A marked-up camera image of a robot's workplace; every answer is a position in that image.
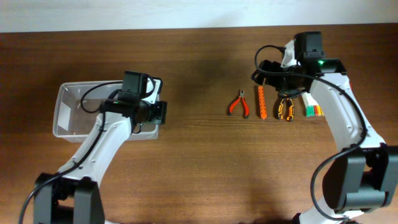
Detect orange drill bit holder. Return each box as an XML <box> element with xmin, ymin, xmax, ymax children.
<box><xmin>257</xmin><ymin>86</ymin><xmax>267</xmax><ymax>119</ymax></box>

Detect clear plastic container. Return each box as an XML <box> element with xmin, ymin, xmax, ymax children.
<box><xmin>52</xmin><ymin>80</ymin><xmax>160</xmax><ymax>143</ymax></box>

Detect small red-handled pliers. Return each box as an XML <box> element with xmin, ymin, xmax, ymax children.
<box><xmin>227</xmin><ymin>89</ymin><xmax>251</xmax><ymax>119</ymax></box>

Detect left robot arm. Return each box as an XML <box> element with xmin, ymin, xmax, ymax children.
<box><xmin>27</xmin><ymin>71</ymin><xmax>167</xmax><ymax>223</ymax></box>

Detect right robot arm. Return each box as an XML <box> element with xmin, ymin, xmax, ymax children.
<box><xmin>252</xmin><ymin>31</ymin><xmax>397</xmax><ymax>224</ymax></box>

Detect orange-black long-nose pliers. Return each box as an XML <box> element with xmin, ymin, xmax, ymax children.
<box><xmin>277</xmin><ymin>95</ymin><xmax>295</xmax><ymax>122</ymax></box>

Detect clear pack of wall plugs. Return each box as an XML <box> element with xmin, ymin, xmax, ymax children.
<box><xmin>302</xmin><ymin>92</ymin><xmax>324</xmax><ymax>117</ymax></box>

